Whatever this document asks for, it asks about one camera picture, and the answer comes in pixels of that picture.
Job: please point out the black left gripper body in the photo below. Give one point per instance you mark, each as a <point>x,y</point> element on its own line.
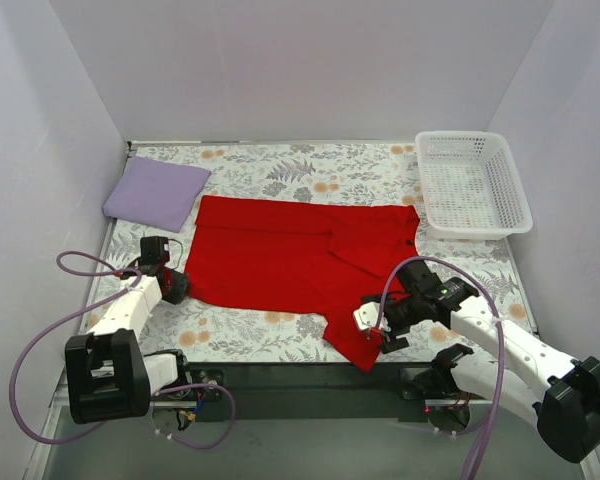
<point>178,286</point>

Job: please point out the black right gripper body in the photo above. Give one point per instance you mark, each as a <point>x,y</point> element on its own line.
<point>393,326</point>

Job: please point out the red t shirt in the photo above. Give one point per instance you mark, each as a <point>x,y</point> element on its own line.
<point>300,258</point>

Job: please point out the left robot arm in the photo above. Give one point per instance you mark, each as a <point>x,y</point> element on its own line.
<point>108,376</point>

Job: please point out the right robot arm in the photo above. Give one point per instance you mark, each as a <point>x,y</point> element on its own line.
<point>505,350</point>

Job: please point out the floral table mat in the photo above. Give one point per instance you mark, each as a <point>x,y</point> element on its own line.
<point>341,174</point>

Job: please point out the folded lilac t shirt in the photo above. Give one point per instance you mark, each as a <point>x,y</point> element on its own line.
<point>156,194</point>

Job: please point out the white plastic basket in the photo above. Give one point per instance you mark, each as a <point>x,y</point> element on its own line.
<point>471,186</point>

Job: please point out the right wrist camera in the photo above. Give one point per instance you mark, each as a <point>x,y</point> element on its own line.
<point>370,319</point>

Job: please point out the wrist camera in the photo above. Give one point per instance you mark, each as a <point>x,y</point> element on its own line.
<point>162,249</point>
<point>370,319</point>

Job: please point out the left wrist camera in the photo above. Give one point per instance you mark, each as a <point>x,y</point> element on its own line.
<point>162,249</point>

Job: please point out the aluminium table frame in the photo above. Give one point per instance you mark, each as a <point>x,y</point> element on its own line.
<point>190,432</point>

